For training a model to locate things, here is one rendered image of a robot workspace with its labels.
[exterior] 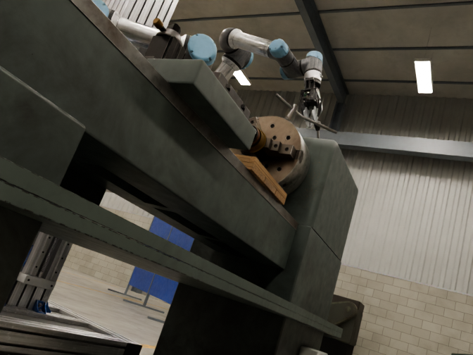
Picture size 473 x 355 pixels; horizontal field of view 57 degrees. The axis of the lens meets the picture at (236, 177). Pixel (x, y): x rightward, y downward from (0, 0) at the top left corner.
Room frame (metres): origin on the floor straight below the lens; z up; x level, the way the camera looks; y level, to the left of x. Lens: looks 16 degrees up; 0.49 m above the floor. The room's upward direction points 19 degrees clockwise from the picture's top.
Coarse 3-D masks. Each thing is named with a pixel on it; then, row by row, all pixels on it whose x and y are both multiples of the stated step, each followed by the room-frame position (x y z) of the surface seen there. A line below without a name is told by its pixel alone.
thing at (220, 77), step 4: (216, 72) 0.88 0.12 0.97; (220, 72) 0.88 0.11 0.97; (216, 76) 0.88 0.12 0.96; (220, 76) 0.88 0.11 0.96; (224, 76) 0.89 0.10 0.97; (220, 80) 0.88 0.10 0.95; (224, 80) 0.90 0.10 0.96; (224, 84) 0.90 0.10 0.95; (228, 88) 0.93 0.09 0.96; (232, 88) 0.93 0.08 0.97; (228, 92) 0.92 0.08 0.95; (232, 92) 0.94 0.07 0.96; (232, 96) 0.94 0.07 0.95; (236, 96) 0.96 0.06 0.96; (236, 100) 0.96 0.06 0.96; (240, 100) 0.97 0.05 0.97; (236, 104) 0.97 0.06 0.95; (240, 104) 0.98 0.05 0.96; (244, 104) 1.00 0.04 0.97; (240, 108) 0.99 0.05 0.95; (244, 108) 1.00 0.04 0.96; (244, 112) 1.01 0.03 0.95; (248, 112) 1.02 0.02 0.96; (248, 116) 1.03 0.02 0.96
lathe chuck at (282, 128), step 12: (264, 120) 1.58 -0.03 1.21; (276, 120) 1.56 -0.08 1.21; (288, 120) 1.54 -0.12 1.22; (264, 132) 1.58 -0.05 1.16; (276, 132) 1.55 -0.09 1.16; (288, 132) 1.53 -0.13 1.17; (300, 144) 1.50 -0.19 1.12; (276, 168) 1.53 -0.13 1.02; (288, 168) 1.50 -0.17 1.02; (300, 168) 1.53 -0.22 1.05; (276, 180) 1.52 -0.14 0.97; (288, 180) 1.53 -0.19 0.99
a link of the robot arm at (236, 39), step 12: (228, 36) 1.82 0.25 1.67; (240, 36) 1.78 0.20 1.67; (252, 36) 1.74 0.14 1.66; (228, 48) 1.89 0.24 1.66; (240, 48) 1.82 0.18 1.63; (252, 48) 1.74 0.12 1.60; (264, 48) 1.68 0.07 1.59; (276, 48) 1.61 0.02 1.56; (288, 48) 1.63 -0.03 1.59; (276, 60) 1.68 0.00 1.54; (288, 60) 1.66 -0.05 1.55
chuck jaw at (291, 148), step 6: (270, 138) 1.47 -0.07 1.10; (270, 144) 1.48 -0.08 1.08; (276, 144) 1.48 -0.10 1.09; (282, 144) 1.49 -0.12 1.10; (288, 144) 1.48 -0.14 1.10; (264, 150) 1.51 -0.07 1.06; (270, 150) 1.49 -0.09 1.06; (276, 150) 1.47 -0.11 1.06; (282, 150) 1.48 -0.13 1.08; (288, 150) 1.47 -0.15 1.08; (294, 150) 1.49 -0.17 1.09; (270, 156) 1.55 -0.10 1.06; (276, 156) 1.53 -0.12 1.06; (282, 156) 1.51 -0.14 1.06; (288, 156) 1.49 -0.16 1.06; (294, 156) 1.50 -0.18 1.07; (300, 156) 1.51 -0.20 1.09
